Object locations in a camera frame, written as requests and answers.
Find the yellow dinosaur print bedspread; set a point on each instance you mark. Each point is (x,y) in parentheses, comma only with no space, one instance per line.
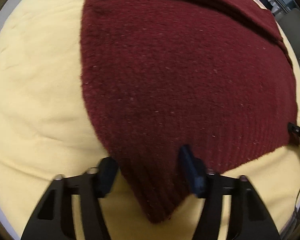
(45,131)

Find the dark red knit sweater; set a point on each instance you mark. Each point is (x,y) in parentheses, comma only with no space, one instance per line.
(160,74)

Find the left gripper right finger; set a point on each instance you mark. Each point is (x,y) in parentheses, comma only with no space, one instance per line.
(248,217)

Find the grey chair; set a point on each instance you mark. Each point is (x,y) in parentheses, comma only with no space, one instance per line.
(290,24)

